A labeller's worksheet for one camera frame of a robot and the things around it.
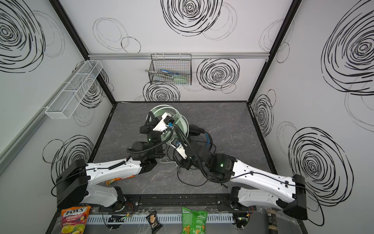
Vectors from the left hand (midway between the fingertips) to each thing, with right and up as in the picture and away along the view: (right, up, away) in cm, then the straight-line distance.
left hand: (146, 114), depth 65 cm
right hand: (+14, -17, +1) cm, 22 cm away
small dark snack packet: (+2, -50, +3) cm, 50 cm away
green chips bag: (+21, -49, 0) cm, 54 cm away
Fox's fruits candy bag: (-34, -49, +2) cm, 60 cm away
